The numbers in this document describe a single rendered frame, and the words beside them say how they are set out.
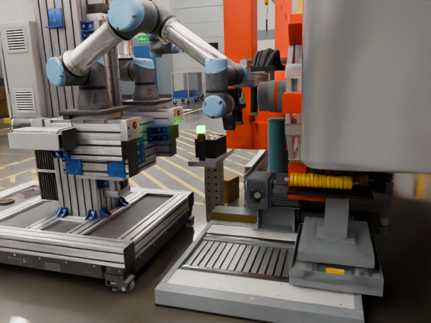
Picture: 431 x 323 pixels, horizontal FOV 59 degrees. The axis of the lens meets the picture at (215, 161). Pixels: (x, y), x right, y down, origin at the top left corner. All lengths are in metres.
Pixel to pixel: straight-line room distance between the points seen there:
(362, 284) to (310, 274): 0.20
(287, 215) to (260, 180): 0.32
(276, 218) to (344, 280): 0.73
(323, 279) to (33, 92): 1.62
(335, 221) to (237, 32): 1.12
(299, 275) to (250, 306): 0.24
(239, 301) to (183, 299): 0.24
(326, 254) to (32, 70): 1.62
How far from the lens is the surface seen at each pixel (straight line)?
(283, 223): 2.28
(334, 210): 1.76
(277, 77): 4.11
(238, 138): 2.23
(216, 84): 1.26
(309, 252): 1.68
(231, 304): 1.63
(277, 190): 2.07
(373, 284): 1.68
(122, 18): 1.43
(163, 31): 1.51
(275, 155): 1.85
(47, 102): 2.17
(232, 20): 2.22
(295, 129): 1.46
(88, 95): 1.78
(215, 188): 2.48
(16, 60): 2.21
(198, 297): 1.66
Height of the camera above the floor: 0.96
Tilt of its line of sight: 13 degrees down
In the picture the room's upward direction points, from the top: 2 degrees counter-clockwise
